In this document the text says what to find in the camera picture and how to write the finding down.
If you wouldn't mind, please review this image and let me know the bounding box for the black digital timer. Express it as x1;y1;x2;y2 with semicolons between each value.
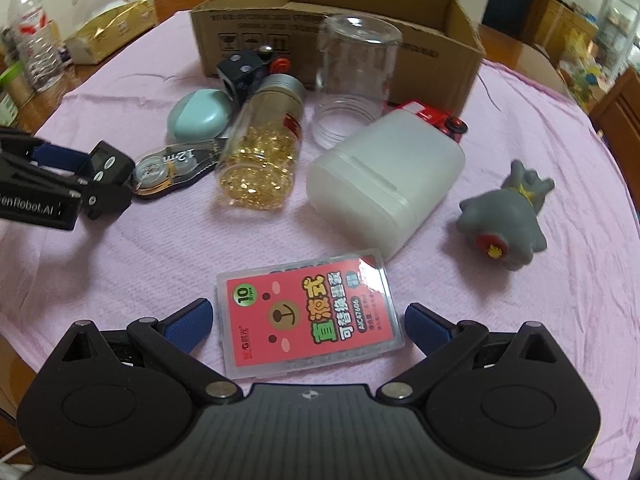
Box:
76;141;136;185

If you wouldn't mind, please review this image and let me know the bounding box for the clear water bottle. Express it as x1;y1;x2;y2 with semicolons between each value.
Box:
8;0;64;92

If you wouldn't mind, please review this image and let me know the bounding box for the red toy train car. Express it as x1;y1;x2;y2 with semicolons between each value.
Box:
392;100;469;143

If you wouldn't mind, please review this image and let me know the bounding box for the cardboard box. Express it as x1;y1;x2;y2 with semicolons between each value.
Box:
191;0;485;114

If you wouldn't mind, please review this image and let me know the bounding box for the clear plastic jar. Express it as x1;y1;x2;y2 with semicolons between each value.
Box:
311;14;402;148

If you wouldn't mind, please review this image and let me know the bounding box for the wooden cabinet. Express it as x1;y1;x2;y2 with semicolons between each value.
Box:
522;0;598;66

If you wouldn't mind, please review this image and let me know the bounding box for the white translucent plastic bottle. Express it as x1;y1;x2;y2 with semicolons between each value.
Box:
306;110;465;260

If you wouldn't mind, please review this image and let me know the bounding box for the gold tissue pack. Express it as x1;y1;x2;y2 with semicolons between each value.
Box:
65;0;158;65

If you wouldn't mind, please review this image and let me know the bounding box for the grey cat plush toy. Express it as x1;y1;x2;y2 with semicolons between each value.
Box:
456;159;555;271

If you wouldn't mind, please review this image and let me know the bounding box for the green lid container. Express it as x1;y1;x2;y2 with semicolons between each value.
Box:
1;62;34;108

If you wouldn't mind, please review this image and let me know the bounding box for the pink refill card case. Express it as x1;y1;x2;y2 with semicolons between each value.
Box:
216;249;404;379

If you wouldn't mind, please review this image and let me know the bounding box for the teal oval case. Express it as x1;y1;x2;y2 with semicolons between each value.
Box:
167;89;234;143

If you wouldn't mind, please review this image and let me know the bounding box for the wooden chair right side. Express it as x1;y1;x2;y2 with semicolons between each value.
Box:
589;67;639;162

